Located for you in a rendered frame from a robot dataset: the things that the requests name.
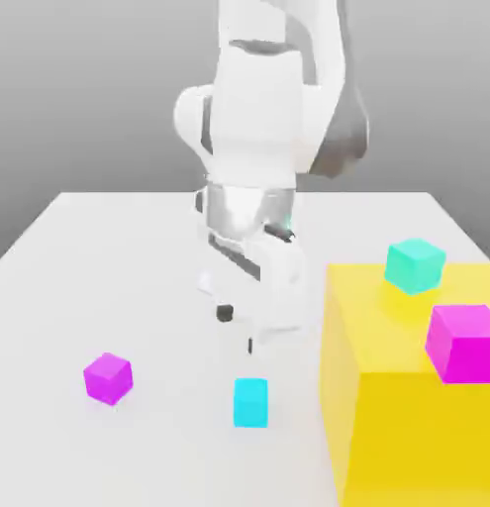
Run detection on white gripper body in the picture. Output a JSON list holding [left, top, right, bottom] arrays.
[[195, 231, 310, 345]]

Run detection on small cyan cube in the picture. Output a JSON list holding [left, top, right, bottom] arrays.
[[233, 377, 270, 430]]

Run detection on small purple cube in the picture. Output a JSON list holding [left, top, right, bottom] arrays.
[[82, 352, 135, 408]]

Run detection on small teal cube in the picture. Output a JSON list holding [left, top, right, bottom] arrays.
[[383, 238, 447, 297]]

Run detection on small magenta cube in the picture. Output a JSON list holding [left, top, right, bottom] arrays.
[[425, 303, 490, 386]]

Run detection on large yellow box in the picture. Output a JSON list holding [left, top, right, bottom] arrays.
[[318, 262, 490, 507]]

